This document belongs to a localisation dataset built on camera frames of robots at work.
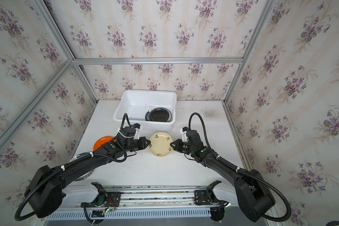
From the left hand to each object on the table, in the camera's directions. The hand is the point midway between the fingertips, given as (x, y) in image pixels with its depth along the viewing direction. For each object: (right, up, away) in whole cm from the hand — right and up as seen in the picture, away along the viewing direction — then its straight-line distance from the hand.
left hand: (152, 142), depth 81 cm
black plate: (+2, +15, +24) cm, 29 cm away
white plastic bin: (-17, +26, +35) cm, 47 cm away
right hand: (+13, -1, +1) cm, 13 cm away
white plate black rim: (-7, +15, +26) cm, 31 cm away
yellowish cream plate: (+5, -1, +1) cm, 5 cm away
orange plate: (-36, -2, +12) cm, 38 cm away
